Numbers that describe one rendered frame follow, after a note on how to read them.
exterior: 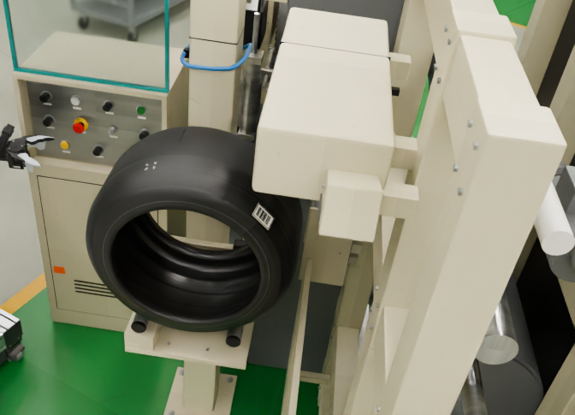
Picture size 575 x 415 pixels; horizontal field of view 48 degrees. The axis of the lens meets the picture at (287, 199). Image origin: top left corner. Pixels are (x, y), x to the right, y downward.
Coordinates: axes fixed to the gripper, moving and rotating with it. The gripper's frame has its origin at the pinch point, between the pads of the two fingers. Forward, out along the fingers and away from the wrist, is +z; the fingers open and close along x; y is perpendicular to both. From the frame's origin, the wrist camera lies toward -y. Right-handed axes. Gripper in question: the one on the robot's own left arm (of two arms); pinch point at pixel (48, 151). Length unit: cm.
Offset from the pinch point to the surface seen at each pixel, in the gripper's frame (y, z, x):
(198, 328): 2, 62, 65
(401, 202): -73, 103, 82
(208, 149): -47, 62, 43
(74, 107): -5.4, 4.2, -18.8
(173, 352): 17, 55, 64
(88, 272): 71, 5, -3
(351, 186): -81, 92, 88
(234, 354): 18, 73, 62
